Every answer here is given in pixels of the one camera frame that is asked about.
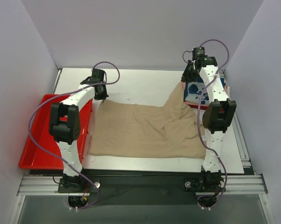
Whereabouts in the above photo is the red plastic tray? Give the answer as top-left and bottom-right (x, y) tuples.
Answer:
(19, 96), (92, 170)

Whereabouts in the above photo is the aluminium frame rail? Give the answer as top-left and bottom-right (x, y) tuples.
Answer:
(17, 175), (268, 196)

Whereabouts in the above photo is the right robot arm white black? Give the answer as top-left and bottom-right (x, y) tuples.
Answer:
(181, 46), (237, 190)

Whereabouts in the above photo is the folded pink t-shirt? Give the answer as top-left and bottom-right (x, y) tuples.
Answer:
(182, 81), (230, 103)

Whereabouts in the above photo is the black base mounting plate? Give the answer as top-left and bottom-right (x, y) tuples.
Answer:
(57, 169), (227, 208)

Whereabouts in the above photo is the beige t-shirt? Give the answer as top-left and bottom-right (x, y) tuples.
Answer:
(89, 82), (206, 159)

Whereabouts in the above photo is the folded blue printed t-shirt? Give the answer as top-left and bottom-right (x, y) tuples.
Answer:
(183, 77), (226, 105)

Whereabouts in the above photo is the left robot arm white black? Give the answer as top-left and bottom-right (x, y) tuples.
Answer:
(49, 69), (108, 192)

